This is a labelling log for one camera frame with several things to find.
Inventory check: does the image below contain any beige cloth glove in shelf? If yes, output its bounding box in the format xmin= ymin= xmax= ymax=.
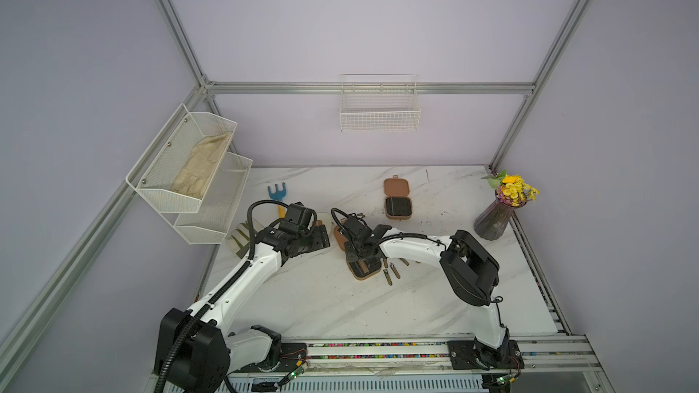
xmin=171 ymin=132 xmax=233 ymax=199

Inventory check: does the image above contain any white mesh upper shelf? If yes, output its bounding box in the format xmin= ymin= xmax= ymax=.
xmin=126 ymin=105 xmax=238 ymax=214

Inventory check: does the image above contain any yellow flower bouquet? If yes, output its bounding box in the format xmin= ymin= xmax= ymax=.
xmin=482 ymin=170 xmax=540 ymax=209

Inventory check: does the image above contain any white wire wall basket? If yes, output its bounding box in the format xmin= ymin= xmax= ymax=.
xmin=340 ymin=74 xmax=422 ymax=133

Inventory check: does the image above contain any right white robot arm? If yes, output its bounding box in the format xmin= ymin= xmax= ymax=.
xmin=331 ymin=207 xmax=510 ymax=360

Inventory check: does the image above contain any white mesh shelf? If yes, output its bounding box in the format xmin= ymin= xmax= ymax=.
xmin=126 ymin=105 xmax=238 ymax=214
xmin=171 ymin=152 xmax=253 ymax=245

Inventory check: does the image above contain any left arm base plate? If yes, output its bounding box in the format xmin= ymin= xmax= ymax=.
xmin=256 ymin=342 xmax=308 ymax=373

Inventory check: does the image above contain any white mesh lower shelf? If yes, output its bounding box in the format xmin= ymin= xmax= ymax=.
xmin=171 ymin=152 xmax=253 ymax=245

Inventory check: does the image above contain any aluminium frame rail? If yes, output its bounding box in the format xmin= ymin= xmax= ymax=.
xmin=206 ymin=82 xmax=536 ymax=95

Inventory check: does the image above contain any blue yellow toy rake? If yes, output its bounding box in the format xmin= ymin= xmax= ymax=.
xmin=268 ymin=183 xmax=287 ymax=218

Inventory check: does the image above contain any green beige glove on table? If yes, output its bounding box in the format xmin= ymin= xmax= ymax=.
xmin=226 ymin=222 xmax=249 ymax=258

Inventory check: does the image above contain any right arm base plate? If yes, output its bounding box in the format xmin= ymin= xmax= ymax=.
xmin=447 ymin=340 xmax=524 ymax=370

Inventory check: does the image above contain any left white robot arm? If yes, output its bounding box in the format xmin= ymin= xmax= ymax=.
xmin=153 ymin=202 xmax=329 ymax=392

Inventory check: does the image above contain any dark glass vase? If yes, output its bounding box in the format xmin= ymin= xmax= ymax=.
xmin=474 ymin=199 xmax=514 ymax=241

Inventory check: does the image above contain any brown case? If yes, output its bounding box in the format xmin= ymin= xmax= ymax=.
xmin=333 ymin=226 xmax=383 ymax=281
xmin=383 ymin=175 xmax=412 ymax=220

